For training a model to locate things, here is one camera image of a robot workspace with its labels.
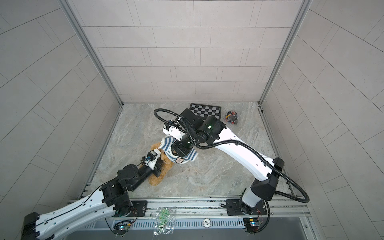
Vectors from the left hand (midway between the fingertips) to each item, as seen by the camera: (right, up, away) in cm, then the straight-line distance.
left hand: (169, 153), depth 71 cm
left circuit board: (-19, -31, -6) cm, 37 cm away
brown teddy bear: (+1, -2, -8) cm, 8 cm away
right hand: (+4, +3, -8) cm, 10 cm away
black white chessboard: (+18, +21, +41) cm, 50 cm away
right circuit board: (+39, -32, -3) cm, 50 cm away
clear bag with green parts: (-1, -29, -2) cm, 29 cm away
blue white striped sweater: (+2, +7, -13) cm, 15 cm away
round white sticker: (+18, -31, -3) cm, 36 cm away
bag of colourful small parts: (+38, +17, +37) cm, 56 cm away
